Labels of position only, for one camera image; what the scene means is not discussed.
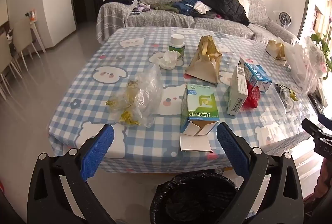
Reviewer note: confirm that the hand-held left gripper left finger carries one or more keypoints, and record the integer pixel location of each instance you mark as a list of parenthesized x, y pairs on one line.
[(99, 151)]

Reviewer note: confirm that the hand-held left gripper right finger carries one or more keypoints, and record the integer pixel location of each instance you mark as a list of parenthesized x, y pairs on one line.
[(232, 151)]

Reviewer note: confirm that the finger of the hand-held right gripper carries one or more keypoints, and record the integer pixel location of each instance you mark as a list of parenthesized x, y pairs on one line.
[(311, 127), (325, 119)]

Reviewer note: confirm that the green medicine box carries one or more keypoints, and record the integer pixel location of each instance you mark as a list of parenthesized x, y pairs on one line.
[(202, 104)]

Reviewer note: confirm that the red mesh net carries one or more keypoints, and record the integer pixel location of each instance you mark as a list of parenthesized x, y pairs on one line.
[(253, 98)]

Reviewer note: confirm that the white box with barcode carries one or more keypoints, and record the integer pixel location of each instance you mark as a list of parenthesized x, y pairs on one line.
[(237, 89)]

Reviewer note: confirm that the clear plastic bag gold wrappers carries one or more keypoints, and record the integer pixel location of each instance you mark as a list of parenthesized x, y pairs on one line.
[(145, 94)]

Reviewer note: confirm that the blue milk carton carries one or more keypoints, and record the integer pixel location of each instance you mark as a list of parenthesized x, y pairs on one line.
[(256, 73)]

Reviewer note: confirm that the gold paper bag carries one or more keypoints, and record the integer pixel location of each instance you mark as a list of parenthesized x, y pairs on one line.
[(205, 63)]

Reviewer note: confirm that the white tissue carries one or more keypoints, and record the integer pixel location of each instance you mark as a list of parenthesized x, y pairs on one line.
[(168, 59)]

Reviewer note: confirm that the white cap green bottle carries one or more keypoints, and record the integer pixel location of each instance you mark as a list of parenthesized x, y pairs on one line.
[(177, 39)]

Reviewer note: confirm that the person's right forearm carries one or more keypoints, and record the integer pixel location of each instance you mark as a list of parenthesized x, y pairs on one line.
[(326, 180)]

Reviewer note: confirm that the black remote control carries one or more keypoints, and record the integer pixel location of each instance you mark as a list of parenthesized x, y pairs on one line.
[(316, 102)]

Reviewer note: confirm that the clear plastic wrapper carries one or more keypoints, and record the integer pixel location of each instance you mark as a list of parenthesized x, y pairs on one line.
[(286, 95)]

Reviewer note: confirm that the clear printed plastic bag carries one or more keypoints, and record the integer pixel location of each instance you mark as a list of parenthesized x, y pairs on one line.
[(315, 71)]

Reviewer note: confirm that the green potted plant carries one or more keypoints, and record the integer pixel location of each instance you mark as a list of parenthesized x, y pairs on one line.
[(324, 47)]

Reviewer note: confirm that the gold white tissue box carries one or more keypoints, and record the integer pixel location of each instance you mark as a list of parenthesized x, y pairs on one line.
[(275, 48)]

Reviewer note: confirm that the small white desk fan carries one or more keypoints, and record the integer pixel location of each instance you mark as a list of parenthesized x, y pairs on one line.
[(284, 19)]

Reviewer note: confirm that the white dining chair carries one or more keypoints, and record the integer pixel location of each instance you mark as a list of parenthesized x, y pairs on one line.
[(23, 34), (5, 55)]

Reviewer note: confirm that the black quilted jacket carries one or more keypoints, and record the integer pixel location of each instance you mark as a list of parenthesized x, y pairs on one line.
[(225, 6)]

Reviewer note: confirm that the white cloth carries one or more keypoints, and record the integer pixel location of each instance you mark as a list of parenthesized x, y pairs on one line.
[(202, 6)]

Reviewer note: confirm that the grey covered sofa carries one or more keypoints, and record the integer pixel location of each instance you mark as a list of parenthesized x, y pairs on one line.
[(166, 19)]

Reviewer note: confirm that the purple white patterned clothes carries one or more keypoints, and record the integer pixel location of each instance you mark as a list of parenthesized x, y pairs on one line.
[(140, 8)]

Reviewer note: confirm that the small orange white container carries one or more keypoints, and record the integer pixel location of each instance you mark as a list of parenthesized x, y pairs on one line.
[(33, 16)]

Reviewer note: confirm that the blue clothing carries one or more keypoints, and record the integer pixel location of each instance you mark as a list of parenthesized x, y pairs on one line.
[(188, 4)]

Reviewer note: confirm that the olive green clothing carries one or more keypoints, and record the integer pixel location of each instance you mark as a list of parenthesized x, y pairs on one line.
[(164, 7)]

